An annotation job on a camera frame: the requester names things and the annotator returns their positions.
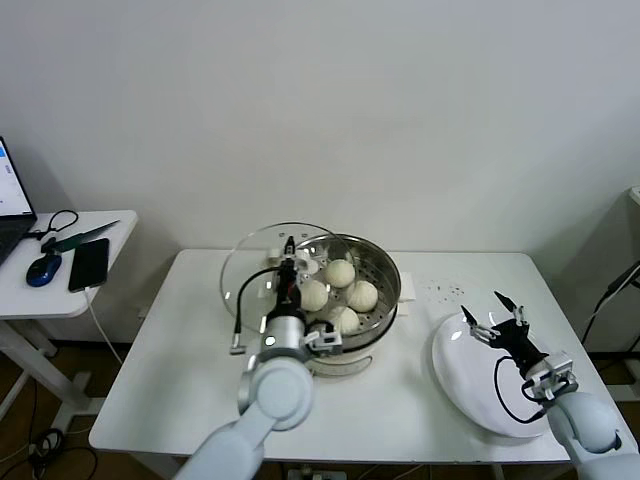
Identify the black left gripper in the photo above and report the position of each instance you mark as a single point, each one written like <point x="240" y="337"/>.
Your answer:
<point x="289" y="295"/>

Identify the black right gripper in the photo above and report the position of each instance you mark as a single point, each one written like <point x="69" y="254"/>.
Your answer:
<point x="517" y="345"/>

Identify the white steamed baozi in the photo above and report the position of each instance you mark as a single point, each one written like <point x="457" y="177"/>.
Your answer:
<point x="315" y="296"/>
<point x="362" y="296"/>
<point x="345" y="321"/>
<point x="340" y="274"/>

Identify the round glass pot lid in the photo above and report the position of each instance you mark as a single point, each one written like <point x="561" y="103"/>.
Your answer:
<point x="250" y="280"/>

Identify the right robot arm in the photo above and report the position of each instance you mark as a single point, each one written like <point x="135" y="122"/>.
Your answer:
<point x="590" y="430"/>

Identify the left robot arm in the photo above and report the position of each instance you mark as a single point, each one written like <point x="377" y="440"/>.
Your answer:
<point x="275" y="390"/>

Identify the perforated steel steamer basket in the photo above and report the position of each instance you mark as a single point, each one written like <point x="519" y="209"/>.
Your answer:
<point x="385" y="290"/>

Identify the white round plate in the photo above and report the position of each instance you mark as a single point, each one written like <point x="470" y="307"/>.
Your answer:
<point x="460" y="370"/>

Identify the white electric cooker pot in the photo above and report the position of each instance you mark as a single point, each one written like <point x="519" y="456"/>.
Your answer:
<point x="345" y="365"/>

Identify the black smartphone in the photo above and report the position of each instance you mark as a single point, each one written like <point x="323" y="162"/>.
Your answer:
<point x="90" y="265"/>

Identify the white power strip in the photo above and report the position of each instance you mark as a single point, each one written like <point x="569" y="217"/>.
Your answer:
<point x="310" y="472"/>

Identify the white side table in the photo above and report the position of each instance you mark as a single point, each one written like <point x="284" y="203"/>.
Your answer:
<point x="55" y="300"/>

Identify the blue computer mouse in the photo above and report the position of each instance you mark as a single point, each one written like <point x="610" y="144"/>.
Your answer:
<point x="44" y="270"/>

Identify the black laptop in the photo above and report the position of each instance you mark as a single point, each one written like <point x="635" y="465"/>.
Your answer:
<point x="10" y="220"/>

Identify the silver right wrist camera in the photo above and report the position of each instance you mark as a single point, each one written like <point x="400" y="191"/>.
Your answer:
<point x="552" y="375"/>

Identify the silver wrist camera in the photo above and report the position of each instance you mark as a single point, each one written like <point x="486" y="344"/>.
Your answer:
<point x="324" y="339"/>
<point x="552" y="375"/>

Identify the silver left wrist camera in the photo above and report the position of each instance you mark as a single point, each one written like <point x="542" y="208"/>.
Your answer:
<point x="324" y="339"/>

